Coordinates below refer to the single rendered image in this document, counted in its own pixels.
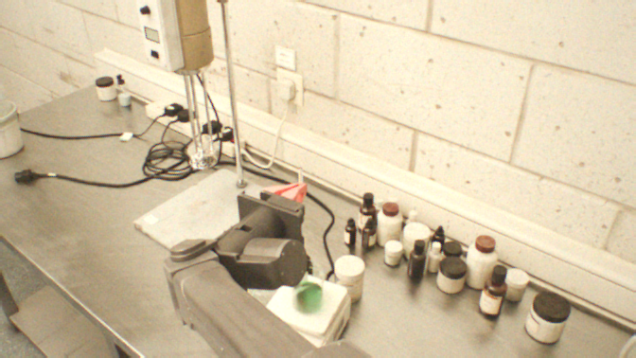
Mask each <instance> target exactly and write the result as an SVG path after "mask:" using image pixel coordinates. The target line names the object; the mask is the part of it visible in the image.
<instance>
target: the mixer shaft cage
mask: <svg viewBox="0 0 636 358"><path fill-rule="evenodd" d="M183 77H184V83H185V95H186V102H187V108H188V114H189V120H190V127H191V133H192V140H193V145H191V146H190V147H189V148H188V149H187V151H186V152H187V155H188V157H189V165H190V167H192V168H193V169H196V170H206V169H210V168H212V167H214V166H215V165H216V164H217V161H218V158H217V156H216V153H217V147H216V146H215V145H214V144H213V136H212V128H211V120H210V113H209V106H208V98H207V90H206V82H205V75H204V72H203V73H202V79H203V93H204V101H205V108H206V115H207V122H208V131H209V138H210V143H208V142H203V136H202V128H201V122H200V115H198V113H199V108H197V105H198V101H196V97H197V95H195V91H196V87H194V85H195V78H194V75H192V76H189V82H190V86H191V94H192V100H193V107H194V114H195V120H196V127H197V134H198V140H199V143H197V138H196V132H195V124H194V117H193V112H192V105H191V98H190V92H189V84H188V78H187V76H183ZM209 165H210V166H209ZM197 166H198V167H197Z"/></svg>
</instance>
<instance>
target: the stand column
mask: <svg viewBox="0 0 636 358"><path fill-rule="evenodd" d="M220 5H221V22H222V32H223V41H224V51H225V60H226V70H227V79H228V89H229V98H230V108H231V118H232V127H233V137H234V146H235V156H236V166H237V176H238V180H237V182H236V187H237V188H246V187H247V181H246V180H244V174H243V165H242V153H241V143H240V133H239V113H238V103H237V92H236V82H235V72H234V62H233V51H232V41H231V31H230V21H229V11H228V2H227V3H222V4H220Z"/></svg>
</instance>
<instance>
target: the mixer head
mask: <svg viewBox="0 0 636 358"><path fill-rule="evenodd" d="M135 1H136V5H137V10H138V15H139V20H140V26H141V31H142V36H143V41H144V47H145V51H146V56H147V61H148V63H149V64H152V65H154V66H157V67H159V68H162V69H164V70H166V71H168V72H173V73H175V74H177V75H182V76H192V75H198V74H202V73H203V72H205V71H206V70H207V69H208V68H209V67H210V66H211V64H212V62H213V61H214V51H213V43H212V34H211V26H210V25H209V21H208V12H207V4H206V0H135Z"/></svg>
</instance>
